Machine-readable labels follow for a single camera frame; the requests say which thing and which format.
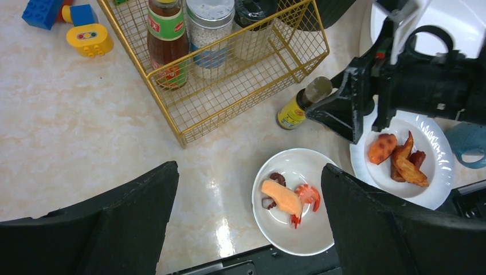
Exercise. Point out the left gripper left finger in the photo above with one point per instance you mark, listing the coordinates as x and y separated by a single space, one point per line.
120 231

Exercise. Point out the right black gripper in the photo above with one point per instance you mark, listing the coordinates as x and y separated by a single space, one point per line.
448 86

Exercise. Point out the red sauce bottle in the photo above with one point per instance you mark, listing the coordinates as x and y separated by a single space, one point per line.
167 41

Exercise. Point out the orange food piece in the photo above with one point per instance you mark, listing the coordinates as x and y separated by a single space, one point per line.
289 202

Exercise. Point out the dark octopus toy piece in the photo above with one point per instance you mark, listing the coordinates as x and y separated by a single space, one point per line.
271 188

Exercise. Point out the white bowl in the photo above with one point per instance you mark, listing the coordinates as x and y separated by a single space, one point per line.
299 166

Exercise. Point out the blue toy block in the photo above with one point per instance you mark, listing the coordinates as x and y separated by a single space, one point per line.
42 13

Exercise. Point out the fried food pieces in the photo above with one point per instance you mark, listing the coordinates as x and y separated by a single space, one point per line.
405 164

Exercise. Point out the blue mug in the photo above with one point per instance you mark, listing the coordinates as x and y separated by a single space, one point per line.
467 138

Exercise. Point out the small yellow oil bottle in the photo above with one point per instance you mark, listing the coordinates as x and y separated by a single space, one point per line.
293 113

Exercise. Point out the white paper plate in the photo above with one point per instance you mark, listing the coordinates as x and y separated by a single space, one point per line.
429 138

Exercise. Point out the black trash bin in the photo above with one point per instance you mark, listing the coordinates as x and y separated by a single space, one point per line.
329 12

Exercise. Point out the white rectangular tub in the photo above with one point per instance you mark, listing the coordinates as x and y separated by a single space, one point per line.
463 20

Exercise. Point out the gold wire basket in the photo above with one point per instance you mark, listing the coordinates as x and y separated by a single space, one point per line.
202 105

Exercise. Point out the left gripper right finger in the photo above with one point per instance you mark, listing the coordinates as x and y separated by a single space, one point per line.
376 232

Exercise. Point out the red shrimp toy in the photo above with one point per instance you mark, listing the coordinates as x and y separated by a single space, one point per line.
308 195

